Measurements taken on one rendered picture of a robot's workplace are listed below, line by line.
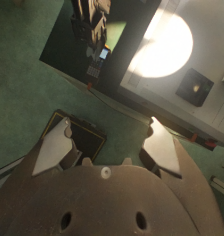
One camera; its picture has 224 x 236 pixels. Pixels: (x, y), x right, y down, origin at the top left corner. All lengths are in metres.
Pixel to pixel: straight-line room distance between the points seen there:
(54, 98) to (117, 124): 1.09
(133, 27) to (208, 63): 0.40
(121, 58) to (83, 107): 0.91
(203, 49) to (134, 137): 1.12
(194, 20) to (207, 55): 0.15
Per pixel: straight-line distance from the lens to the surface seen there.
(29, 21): 2.07
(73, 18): 0.33
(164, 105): 0.39
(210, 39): 0.62
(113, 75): 0.45
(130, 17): 0.65
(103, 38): 0.37
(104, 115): 1.16
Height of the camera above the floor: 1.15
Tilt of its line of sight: 84 degrees down
